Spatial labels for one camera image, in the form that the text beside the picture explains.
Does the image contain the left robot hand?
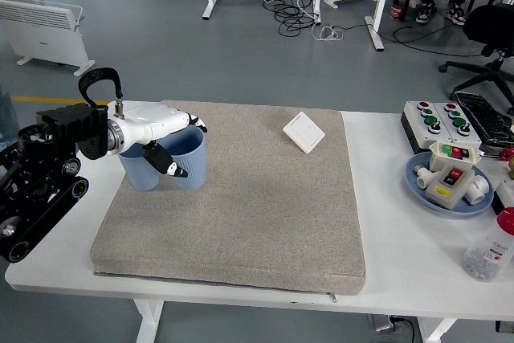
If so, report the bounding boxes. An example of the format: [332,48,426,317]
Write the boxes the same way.
[118,102,209,179]

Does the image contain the blue ribbed cup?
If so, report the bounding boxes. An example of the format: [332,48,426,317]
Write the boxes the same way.
[117,145,161,192]
[154,128,208,192]

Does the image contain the white push-button box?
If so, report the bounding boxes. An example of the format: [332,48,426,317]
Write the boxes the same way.
[435,101,483,150]
[400,100,447,155]

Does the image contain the grey-brown mat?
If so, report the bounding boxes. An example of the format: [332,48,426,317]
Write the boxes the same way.
[90,100,367,300]

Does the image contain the white table leg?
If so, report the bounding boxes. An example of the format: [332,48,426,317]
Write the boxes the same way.
[133,300,165,343]
[417,316,459,343]

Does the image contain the blue plate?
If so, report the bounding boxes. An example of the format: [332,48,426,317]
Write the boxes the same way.
[404,152,495,219]

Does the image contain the white pipe fitting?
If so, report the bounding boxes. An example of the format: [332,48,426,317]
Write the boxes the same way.
[414,164,435,190]
[465,174,493,206]

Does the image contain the grey power strip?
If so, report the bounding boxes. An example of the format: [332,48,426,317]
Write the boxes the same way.
[368,312,417,336]

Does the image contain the black keyboard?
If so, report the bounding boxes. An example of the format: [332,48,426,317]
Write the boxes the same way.
[449,92,514,146]

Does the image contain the black office chair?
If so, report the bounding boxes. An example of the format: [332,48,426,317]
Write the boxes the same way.
[439,3,514,116]

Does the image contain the clear bottle red cap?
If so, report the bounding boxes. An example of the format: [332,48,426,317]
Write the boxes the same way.
[462,206,514,282]

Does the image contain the white box with black base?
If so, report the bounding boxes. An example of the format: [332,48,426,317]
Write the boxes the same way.
[492,180,514,215]

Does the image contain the white wall switch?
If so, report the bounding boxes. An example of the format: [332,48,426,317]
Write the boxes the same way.
[283,112,326,155]

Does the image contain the white adapter with cable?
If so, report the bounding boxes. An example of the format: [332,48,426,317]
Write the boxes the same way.
[312,24,345,43]

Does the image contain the white green-red button switch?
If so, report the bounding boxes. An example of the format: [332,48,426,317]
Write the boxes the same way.
[429,141,485,174]

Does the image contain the beige rocker switch box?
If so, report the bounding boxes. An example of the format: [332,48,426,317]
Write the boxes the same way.
[425,165,477,212]

